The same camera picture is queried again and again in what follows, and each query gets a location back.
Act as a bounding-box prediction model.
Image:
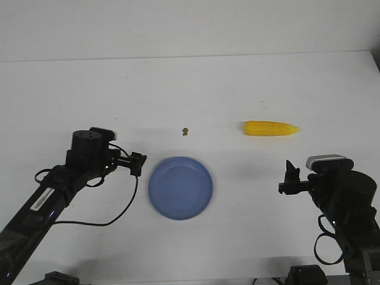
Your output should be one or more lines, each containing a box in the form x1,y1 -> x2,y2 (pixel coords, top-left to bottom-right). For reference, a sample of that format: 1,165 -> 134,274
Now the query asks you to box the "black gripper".
278,160 -> 312,195
110,148 -> 147,176

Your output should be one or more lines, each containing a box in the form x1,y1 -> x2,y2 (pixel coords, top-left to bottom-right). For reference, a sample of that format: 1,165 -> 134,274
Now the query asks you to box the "blue round plate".
148,156 -> 214,220

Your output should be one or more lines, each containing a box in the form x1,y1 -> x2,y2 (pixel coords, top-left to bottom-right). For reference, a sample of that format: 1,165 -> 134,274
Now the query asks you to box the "yellow corn cob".
243,121 -> 300,137

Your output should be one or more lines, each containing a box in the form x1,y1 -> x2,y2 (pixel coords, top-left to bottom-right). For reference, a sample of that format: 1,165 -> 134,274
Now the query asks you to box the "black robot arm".
1,128 -> 147,284
278,154 -> 379,284

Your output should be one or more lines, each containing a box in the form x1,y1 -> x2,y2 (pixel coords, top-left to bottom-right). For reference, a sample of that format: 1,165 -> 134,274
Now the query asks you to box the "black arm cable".
34,142 -> 139,227
313,214 -> 348,265

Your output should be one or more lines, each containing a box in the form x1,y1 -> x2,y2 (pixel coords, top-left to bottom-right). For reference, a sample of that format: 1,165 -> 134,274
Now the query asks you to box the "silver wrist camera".
306,154 -> 354,173
89,127 -> 117,142

